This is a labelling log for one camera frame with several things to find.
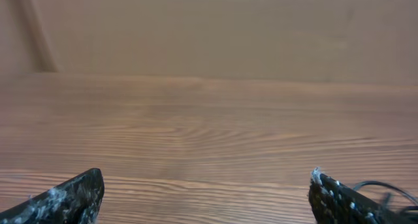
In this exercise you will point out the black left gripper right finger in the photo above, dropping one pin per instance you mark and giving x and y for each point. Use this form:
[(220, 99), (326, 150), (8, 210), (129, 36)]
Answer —
[(332, 202)]

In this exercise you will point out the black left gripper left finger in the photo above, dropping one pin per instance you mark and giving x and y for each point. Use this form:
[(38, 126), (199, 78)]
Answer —
[(76, 201)]

